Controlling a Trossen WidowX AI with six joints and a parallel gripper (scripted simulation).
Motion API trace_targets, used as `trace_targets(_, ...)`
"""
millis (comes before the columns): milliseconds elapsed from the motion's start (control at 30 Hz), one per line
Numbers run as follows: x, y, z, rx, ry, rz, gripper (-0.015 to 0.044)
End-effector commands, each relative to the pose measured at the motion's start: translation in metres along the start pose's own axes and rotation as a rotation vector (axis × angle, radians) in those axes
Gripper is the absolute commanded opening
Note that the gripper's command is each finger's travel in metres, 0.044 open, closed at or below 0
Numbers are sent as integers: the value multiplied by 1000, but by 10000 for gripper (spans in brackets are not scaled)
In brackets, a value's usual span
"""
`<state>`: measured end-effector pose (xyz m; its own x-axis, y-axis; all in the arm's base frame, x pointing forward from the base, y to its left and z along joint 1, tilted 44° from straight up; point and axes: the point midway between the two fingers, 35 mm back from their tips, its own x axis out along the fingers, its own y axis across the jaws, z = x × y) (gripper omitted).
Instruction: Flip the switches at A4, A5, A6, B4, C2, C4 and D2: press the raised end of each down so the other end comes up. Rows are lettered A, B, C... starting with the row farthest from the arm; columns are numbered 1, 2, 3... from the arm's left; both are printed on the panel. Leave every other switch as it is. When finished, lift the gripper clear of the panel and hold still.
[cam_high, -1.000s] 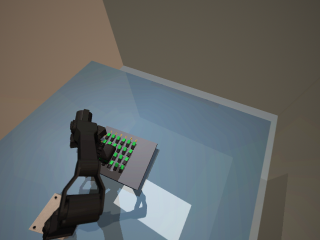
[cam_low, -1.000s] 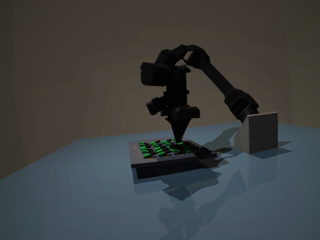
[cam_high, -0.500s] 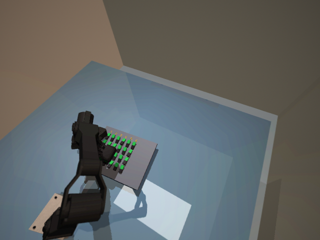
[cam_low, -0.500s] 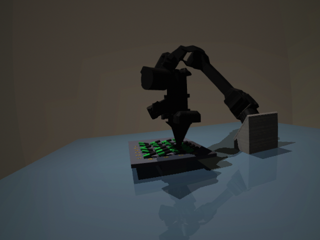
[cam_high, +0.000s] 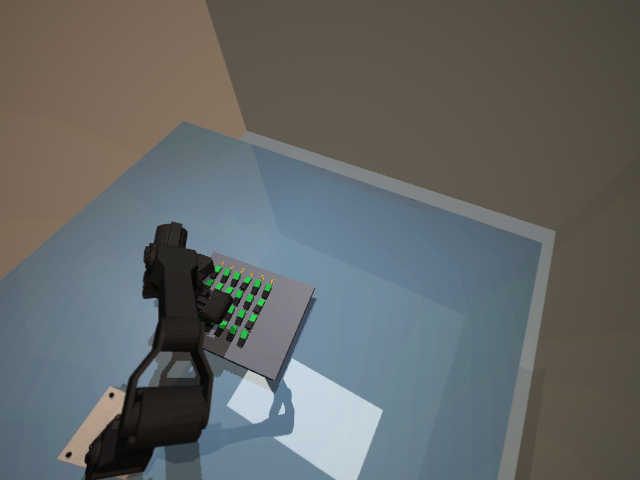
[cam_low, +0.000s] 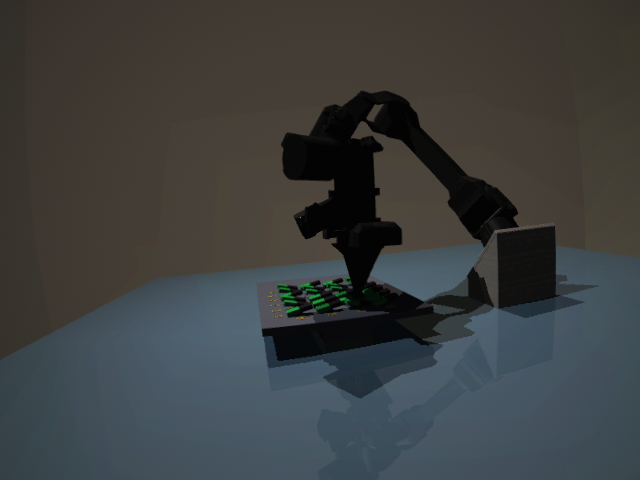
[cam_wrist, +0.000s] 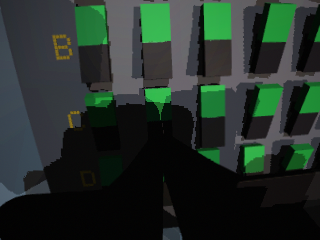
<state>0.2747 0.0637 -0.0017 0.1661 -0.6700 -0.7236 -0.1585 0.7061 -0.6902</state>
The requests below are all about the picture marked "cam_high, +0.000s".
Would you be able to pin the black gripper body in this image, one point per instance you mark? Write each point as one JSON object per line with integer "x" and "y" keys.
{"x": 216, "y": 307}

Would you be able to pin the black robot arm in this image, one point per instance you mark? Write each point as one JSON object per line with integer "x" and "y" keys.
{"x": 160, "y": 416}

